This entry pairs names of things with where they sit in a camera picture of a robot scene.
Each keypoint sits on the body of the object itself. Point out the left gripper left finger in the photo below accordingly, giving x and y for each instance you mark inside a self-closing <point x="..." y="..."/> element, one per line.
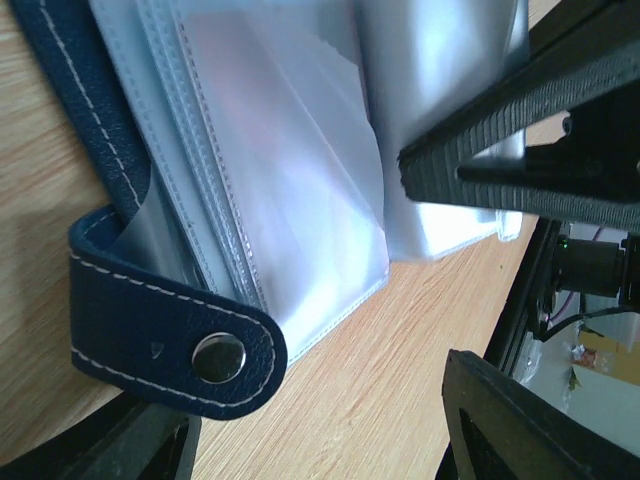
<point x="124" y="439"/>

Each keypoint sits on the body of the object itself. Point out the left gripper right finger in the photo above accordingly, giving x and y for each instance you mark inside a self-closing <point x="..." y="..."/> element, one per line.
<point x="500" y="430"/>

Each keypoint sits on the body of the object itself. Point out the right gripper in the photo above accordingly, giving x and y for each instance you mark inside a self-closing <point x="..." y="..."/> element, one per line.
<point x="561" y="143"/>

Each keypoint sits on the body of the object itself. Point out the blue card holder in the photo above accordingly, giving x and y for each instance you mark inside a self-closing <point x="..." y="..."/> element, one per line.
<point x="249" y="150"/>

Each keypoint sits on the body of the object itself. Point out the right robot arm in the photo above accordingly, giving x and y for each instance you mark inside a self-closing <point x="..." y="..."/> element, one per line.
<point x="594" y="269"/>

